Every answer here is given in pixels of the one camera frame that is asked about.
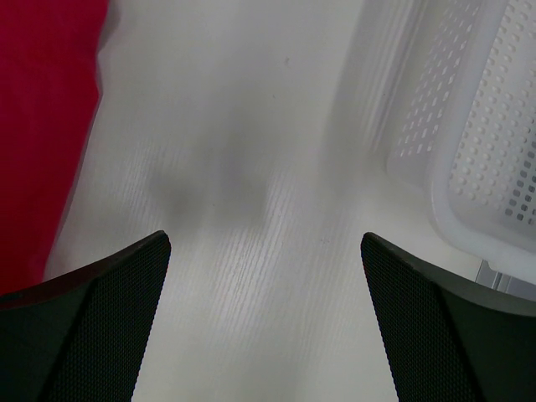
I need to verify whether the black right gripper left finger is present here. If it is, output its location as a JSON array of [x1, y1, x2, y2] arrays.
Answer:
[[1, 230, 171, 401]]

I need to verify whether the white perforated plastic basket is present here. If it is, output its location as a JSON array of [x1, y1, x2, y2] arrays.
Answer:
[[387, 1, 535, 281]]

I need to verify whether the magenta pink t-shirt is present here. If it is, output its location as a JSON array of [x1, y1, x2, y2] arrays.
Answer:
[[1, 1, 109, 293]]

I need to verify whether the right side aluminium rail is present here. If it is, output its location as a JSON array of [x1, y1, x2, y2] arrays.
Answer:
[[476, 260, 536, 301]]

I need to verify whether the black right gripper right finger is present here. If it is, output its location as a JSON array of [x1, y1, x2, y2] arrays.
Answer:
[[360, 232, 535, 401]]

